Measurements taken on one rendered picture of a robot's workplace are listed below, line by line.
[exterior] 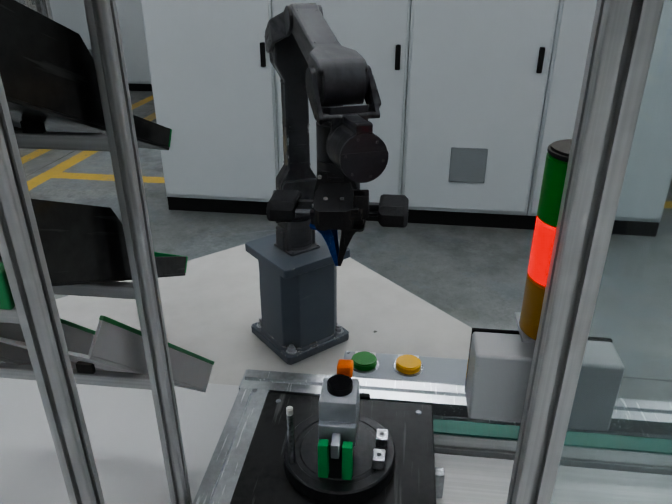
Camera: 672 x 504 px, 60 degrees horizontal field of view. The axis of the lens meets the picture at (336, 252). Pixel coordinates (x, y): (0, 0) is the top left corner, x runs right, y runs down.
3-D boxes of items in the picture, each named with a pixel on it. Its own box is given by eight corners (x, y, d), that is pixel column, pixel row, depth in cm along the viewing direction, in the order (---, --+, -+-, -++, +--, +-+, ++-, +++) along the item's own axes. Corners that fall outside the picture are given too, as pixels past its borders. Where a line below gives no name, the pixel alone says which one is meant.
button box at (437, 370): (344, 378, 100) (344, 348, 97) (469, 388, 98) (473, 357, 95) (339, 406, 94) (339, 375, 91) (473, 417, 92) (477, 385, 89)
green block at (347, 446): (342, 471, 70) (342, 440, 68) (352, 472, 70) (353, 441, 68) (341, 479, 69) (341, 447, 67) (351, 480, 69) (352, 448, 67)
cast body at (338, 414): (325, 408, 75) (324, 363, 72) (359, 410, 75) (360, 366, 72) (315, 457, 68) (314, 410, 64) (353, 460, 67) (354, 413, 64)
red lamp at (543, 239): (522, 260, 49) (531, 206, 47) (584, 263, 49) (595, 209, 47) (533, 290, 45) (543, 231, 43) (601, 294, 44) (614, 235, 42)
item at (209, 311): (299, 237, 169) (299, 228, 167) (582, 406, 104) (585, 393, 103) (38, 316, 131) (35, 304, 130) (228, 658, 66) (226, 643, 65)
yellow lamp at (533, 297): (514, 311, 52) (522, 261, 49) (573, 314, 51) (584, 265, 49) (524, 344, 47) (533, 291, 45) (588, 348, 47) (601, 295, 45)
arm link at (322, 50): (264, 46, 94) (265, -23, 86) (314, 44, 96) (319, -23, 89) (307, 150, 74) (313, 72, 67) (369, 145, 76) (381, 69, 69)
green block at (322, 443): (319, 469, 70) (318, 438, 68) (329, 470, 70) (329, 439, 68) (318, 477, 69) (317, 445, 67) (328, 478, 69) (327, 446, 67)
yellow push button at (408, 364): (395, 362, 96) (396, 352, 95) (420, 364, 95) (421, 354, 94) (394, 378, 92) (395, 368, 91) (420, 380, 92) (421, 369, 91)
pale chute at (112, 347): (126, 375, 87) (135, 346, 88) (206, 392, 84) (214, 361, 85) (-17, 337, 61) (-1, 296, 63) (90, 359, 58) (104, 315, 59)
